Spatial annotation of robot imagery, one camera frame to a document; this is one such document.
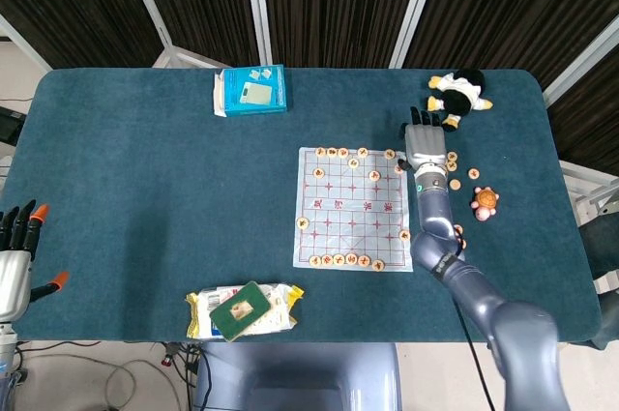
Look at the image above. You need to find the left orange-tipped robot hand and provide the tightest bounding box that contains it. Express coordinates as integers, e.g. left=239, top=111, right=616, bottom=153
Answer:
left=0, top=198, right=71, bottom=324

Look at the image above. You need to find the black electronic device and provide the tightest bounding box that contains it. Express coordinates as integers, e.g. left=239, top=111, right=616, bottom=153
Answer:
left=0, top=108, right=25, bottom=144

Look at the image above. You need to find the white metal rack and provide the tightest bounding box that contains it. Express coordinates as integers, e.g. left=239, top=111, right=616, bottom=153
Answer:
left=560, top=159, right=619, bottom=233

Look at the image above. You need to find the dark grey fabric bundle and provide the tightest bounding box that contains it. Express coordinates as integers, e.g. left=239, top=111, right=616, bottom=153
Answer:
left=578, top=217, right=619, bottom=286

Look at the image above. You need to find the black floor cable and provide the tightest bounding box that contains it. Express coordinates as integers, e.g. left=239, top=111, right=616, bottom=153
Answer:
left=168, top=342, right=214, bottom=411

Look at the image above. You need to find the blue-grey robot torso cover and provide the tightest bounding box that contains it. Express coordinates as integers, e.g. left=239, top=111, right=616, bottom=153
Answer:
left=192, top=342, right=403, bottom=411

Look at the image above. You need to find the pink orange turtle toy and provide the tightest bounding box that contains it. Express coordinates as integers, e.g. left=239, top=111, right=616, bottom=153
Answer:
left=471, top=186, right=500, bottom=222

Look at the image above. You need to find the green yellow scouring sponge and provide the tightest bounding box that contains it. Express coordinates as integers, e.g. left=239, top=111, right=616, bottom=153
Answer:
left=208, top=279, right=273, bottom=343

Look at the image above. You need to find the teal felt table mat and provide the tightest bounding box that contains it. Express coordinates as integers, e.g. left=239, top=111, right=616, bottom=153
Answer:
left=0, top=67, right=604, bottom=344

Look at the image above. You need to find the white partition base foot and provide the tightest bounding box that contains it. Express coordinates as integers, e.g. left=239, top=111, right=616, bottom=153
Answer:
left=152, top=41, right=233, bottom=70

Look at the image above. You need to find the black white penguin plush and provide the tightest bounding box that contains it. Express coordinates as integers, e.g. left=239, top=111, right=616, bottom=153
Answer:
left=425, top=68, right=494, bottom=133

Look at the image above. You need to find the white floor cable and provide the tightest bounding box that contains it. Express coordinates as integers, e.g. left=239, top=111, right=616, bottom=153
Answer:
left=86, top=357, right=185, bottom=411

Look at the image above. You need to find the white yellow wipes pack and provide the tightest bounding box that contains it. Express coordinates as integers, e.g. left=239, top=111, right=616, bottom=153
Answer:
left=185, top=283, right=306, bottom=340

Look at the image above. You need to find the blue cardboard scale box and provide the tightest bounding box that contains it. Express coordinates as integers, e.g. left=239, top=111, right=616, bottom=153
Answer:
left=213, top=64, right=288, bottom=118

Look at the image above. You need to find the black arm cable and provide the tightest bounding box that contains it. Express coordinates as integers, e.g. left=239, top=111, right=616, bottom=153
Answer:
left=452, top=225, right=497, bottom=411

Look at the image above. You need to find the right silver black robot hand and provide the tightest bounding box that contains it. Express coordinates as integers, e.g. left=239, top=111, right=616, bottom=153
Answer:
left=397, top=105, right=449, bottom=175

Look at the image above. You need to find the white Chinese chess board mat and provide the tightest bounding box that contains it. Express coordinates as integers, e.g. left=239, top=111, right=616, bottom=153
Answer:
left=291, top=146, right=415, bottom=273

